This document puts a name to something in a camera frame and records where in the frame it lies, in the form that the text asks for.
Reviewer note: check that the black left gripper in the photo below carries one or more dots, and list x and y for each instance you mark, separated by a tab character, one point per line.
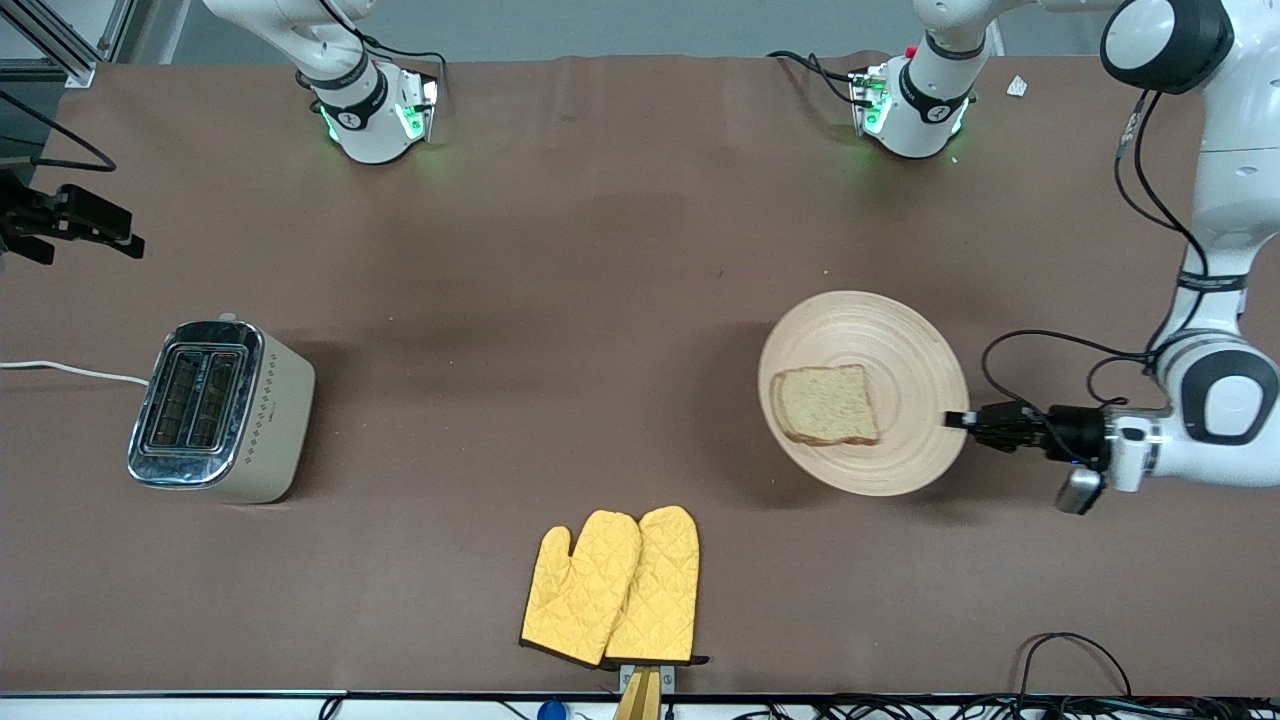
1072	428

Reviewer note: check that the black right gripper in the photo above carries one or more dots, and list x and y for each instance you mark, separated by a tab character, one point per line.
30	219

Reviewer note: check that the round light wooden plate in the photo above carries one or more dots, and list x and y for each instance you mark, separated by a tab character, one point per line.
900	340

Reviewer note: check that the slice of brown-crusted bread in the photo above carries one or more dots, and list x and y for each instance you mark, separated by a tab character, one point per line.
825	405

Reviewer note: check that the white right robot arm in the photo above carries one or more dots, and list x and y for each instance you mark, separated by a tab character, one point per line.
345	60

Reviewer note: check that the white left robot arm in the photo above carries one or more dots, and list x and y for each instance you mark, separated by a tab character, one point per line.
1225	200

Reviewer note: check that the beige chrome-topped toaster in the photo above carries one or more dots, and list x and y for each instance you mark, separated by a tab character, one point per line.
225	410

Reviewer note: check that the small white paper scrap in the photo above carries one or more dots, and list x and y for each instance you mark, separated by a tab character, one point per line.
1017	86

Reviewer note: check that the yellow quilted oven mitt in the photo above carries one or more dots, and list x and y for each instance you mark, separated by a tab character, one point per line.
580	590
660	590

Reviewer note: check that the small blue round object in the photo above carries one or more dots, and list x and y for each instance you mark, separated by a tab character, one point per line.
552	711

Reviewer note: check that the aluminium frame profile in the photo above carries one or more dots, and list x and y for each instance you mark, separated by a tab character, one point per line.
60	45

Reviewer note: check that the small metal bracket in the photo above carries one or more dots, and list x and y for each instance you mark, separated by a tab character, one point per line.
668	678

